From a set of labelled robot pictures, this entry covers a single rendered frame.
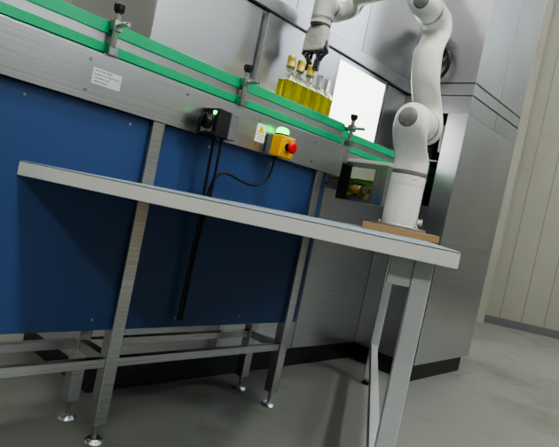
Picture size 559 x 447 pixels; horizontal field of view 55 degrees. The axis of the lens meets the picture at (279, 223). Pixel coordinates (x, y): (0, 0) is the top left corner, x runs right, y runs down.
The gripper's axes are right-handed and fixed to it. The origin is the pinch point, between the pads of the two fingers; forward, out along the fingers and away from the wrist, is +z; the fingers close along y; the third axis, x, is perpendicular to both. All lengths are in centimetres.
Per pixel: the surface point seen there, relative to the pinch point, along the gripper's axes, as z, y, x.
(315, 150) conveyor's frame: 34.1, 15.4, -5.8
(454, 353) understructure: 121, 20, 147
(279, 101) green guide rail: 21.9, 14.0, -27.5
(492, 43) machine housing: -47, 21, 108
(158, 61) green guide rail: 25, 14, -77
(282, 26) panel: -13.4, -12.0, -8.7
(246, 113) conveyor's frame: 30, 16, -43
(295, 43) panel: -9.7, -12.1, 0.8
